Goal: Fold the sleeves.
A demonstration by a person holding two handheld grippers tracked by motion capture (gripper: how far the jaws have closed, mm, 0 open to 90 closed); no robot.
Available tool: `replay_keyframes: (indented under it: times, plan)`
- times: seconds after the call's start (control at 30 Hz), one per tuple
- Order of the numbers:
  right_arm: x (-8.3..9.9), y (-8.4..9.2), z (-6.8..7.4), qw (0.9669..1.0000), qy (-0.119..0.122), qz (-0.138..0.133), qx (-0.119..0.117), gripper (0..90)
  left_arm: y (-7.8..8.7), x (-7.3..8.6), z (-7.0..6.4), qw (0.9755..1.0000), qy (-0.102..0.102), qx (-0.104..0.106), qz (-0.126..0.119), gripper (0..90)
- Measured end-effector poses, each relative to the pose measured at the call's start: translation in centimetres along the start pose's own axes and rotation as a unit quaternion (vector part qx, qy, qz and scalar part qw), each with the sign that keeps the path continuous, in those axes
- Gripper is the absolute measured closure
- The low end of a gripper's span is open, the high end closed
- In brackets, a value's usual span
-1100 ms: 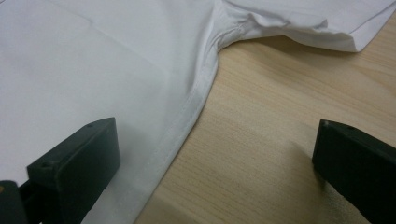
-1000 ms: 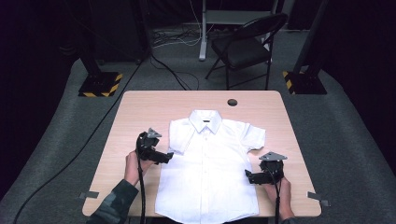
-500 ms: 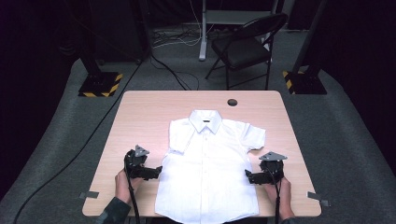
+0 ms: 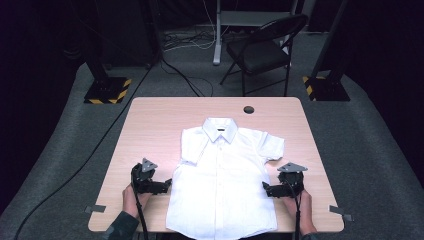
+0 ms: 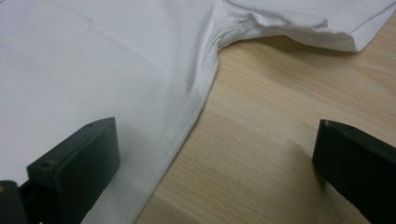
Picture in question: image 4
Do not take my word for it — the person's right hand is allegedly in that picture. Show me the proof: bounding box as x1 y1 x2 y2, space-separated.
283 190 314 226

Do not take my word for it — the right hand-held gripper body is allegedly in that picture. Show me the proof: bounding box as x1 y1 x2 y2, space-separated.
277 162 308 198

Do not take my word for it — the looped black floor cable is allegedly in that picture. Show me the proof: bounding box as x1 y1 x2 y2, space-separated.
159 59 214 98

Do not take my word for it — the long black floor cable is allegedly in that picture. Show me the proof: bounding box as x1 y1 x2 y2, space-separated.
13 59 158 240

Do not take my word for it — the right hand-held gripper black cable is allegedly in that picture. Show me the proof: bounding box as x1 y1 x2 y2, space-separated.
284 178 301 240

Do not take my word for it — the left hand-held gripper black cable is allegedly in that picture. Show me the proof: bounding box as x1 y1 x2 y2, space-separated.
130 164 150 240

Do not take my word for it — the person's left hand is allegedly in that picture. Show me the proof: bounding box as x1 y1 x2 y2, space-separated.
122 184 151 219

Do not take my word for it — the white short-sleeved shirt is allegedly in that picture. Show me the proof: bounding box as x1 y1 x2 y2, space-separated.
165 117 285 240

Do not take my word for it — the dark cabinet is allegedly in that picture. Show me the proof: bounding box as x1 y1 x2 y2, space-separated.
94 0 163 69

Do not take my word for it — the grey tape strip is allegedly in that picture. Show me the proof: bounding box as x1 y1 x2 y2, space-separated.
84 204 107 214
329 204 354 223

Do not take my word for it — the stand with striped base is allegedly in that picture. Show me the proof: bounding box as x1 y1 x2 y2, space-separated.
302 0 351 102
81 33 133 105

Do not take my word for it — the black folding chair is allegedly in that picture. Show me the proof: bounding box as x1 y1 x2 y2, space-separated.
219 13 309 98

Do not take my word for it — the bundle of floor cables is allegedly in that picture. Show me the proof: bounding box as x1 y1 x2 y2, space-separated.
162 29 218 53

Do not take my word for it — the hand-held gripper black cable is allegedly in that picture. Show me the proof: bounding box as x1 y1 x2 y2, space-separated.
284 178 301 240
130 164 150 240

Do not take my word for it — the white desk frame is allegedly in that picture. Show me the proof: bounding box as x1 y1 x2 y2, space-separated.
213 0 299 66

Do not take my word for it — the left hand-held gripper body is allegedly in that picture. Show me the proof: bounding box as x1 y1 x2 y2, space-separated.
130 157 158 194

